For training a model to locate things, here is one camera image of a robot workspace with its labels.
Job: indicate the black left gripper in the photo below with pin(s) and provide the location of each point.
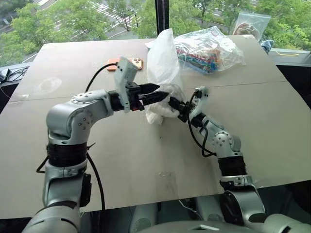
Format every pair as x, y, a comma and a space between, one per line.
133, 99

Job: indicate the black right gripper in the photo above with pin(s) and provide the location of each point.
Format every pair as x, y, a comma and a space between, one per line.
184, 112

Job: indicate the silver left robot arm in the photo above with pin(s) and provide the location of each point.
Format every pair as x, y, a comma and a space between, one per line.
63, 116

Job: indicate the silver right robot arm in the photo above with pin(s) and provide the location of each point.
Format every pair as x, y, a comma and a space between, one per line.
223, 140

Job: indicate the clear bag of colourful sticks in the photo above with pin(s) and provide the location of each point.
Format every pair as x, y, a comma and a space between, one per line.
209, 51

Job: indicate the clear zip bag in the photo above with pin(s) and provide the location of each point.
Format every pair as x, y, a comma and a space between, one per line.
252, 25

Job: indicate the pink box with buttons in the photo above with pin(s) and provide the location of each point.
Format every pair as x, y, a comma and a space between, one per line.
137, 62

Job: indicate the orange flat block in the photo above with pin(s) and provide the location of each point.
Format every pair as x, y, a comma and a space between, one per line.
112, 65

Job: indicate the blue cloth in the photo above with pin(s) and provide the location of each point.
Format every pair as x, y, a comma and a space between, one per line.
267, 45

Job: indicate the grey rounded robot leg part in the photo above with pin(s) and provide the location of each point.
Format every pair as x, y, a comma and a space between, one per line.
143, 218

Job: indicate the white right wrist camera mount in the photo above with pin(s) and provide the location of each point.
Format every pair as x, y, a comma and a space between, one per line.
202, 97

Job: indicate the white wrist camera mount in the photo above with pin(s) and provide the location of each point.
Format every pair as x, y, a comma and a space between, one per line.
202, 97
125, 72

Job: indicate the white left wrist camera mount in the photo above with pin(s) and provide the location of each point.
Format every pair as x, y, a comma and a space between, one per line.
125, 72

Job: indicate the dark window frame post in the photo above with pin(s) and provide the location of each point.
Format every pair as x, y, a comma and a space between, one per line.
162, 17

